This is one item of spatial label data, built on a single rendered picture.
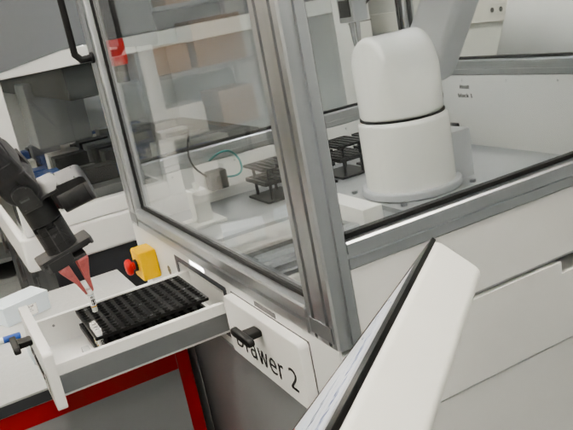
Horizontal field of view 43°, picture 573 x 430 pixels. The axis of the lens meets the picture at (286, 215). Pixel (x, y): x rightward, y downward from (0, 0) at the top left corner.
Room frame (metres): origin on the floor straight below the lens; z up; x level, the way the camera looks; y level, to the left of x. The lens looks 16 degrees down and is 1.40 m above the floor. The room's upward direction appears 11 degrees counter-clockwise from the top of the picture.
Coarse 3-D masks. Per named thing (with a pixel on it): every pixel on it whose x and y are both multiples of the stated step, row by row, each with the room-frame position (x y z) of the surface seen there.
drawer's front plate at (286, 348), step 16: (224, 304) 1.22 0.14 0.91; (240, 304) 1.16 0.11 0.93; (240, 320) 1.16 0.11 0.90; (256, 320) 1.09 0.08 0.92; (272, 320) 1.07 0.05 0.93; (272, 336) 1.04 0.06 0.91; (288, 336) 1.00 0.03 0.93; (240, 352) 1.19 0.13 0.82; (272, 352) 1.05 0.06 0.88; (288, 352) 0.99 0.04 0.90; (304, 352) 0.96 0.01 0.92; (272, 368) 1.06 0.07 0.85; (304, 368) 0.96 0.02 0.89; (288, 384) 1.02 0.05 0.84; (304, 384) 0.96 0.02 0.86; (304, 400) 0.97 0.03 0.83
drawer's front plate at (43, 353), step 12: (24, 312) 1.33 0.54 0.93; (24, 324) 1.32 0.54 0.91; (36, 324) 1.25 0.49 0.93; (36, 336) 1.19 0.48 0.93; (36, 348) 1.19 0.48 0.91; (48, 348) 1.13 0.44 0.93; (48, 360) 1.11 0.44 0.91; (48, 372) 1.11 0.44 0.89; (48, 384) 1.16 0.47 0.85; (60, 384) 1.11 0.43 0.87; (60, 396) 1.11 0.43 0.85; (60, 408) 1.11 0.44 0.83
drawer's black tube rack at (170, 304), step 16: (144, 288) 1.42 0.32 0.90; (160, 288) 1.39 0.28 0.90; (176, 288) 1.37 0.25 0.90; (192, 288) 1.36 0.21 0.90; (96, 304) 1.38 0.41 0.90; (112, 304) 1.36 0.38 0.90; (128, 304) 1.34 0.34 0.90; (144, 304) 1.32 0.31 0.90; (160, 304) 1.31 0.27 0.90; (176, 304) 1.29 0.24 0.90; (192, 304) 1.28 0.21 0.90; (96, 320) 1.29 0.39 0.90; (112, 320) 1.27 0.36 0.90; (128, 320) 1.25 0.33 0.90; (144, 320) 1.24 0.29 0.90; (160, 320) 1.30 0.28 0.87; (112, 336) 1.26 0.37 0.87
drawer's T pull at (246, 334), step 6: (234, 330) 1.09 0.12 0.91; (240, 330) 1.09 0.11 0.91; (246, 330) 1.08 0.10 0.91; (252, 330) 1.08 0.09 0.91; (258, 330) 1.08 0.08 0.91; (234, 336) 1.09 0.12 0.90; (240, 336) 1.07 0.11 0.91; (246, 336) 1.06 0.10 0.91; (252, 336) 1.07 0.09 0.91; (258, 336) 1.07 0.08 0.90; (246, 342) 1.04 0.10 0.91; (252, 342) 1.04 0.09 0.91
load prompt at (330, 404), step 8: (384, 312) 0.50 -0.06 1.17; (376, 328) 0.46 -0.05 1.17; (368, 336) 0.48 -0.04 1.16; (360, 344) 0.51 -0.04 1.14; (360, 352) 0.46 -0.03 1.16; (352, 360) 0.48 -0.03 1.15; (352, 368) 0.43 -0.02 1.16; (344, 376) 0.44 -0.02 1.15; (344, 384) 0.40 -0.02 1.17; (336, 392) 0.42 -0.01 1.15; (328, 400) 0.44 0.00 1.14; (336, 400) 0.38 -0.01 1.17; (328, 408) 0.40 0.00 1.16; (320, 416) 0.42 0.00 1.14; (328, 416) 0.36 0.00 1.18; (320, 424) 0.38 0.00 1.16
